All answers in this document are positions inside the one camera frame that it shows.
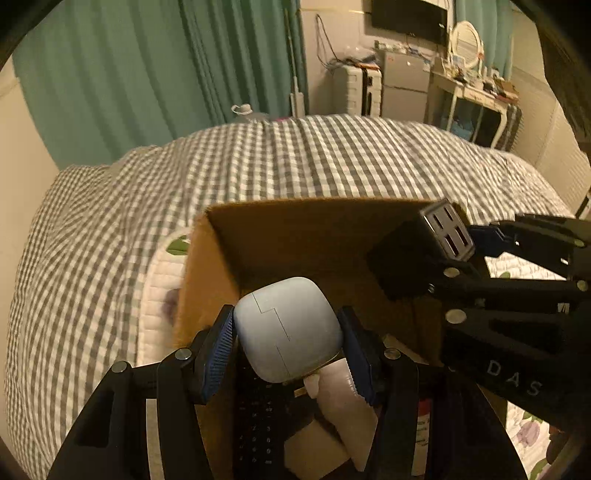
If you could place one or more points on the small silver fridge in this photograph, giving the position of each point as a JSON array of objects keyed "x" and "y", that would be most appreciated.
[{"x": 404, "y": 87}]

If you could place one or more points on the grey checked duvet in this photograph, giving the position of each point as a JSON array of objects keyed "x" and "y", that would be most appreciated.
[{"x": 323, "y": 157}]

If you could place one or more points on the white mop pole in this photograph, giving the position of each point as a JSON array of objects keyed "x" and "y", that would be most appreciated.
[{"x": 296, "y": 101}]

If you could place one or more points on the black power adapter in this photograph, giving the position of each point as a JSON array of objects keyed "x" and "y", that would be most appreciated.
[{"x": 411, "y": 258}]

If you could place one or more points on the black wall television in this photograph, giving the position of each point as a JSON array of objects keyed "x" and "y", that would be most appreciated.
[{"x": 406, "y": 18}]

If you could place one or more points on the cream louvred wardrobe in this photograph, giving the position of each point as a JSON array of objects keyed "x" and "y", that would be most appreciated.
[{"x": 531, "y": 134}]

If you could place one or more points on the brown cardboard box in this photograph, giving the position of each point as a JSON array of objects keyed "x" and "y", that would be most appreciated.
[{"x": 300, "y": 240}]

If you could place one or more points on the oval white mirror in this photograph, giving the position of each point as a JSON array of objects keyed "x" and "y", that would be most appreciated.
[{"x": 465, "y": 44}]

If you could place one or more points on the white rectangular box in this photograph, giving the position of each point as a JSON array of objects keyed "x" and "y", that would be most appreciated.
[{"x": 314, "y": 450}]

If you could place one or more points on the narrow green curtain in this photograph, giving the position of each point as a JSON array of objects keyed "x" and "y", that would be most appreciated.
[{"x": 489, "y": 32}]

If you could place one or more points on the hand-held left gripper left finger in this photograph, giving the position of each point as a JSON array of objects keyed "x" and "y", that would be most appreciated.
[{"x": 217, "y": 355}]

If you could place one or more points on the blue plastic basket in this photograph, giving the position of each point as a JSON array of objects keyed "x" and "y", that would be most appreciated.
[{"x": 461, "y": 127}]

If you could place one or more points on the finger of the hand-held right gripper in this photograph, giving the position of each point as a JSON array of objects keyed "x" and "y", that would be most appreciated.
[
  {"x": 485, "y": 295},
  {"x": 531, "y": 230}
]

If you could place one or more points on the wide green curtain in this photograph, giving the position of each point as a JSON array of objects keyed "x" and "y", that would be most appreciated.
[{"x": 138, "y": 69}]

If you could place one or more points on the white bottle with red cap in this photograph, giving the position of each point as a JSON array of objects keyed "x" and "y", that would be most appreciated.
[{"x": 422, "y": 434}]

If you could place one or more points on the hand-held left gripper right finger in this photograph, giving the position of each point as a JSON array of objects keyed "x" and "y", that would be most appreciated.
[{"x": 360, "y": 360}]

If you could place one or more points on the white ribbed suitcase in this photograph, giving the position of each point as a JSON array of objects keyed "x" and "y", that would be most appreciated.
[{"x": 351, "y": 90}]

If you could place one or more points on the plain white bottle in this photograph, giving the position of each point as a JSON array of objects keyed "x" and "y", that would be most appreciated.
[{"x": 341, "y": 406}]

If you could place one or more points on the black remote control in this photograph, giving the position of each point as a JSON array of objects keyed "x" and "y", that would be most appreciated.
[{"x": 258, "y": 424}]

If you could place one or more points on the white dressing table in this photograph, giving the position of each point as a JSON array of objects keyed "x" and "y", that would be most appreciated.
[{"x": 471, "y": 94}]

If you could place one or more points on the light blue earbuds case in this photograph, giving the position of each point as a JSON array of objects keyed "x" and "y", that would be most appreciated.
[{"x": 286, "y": 323}]

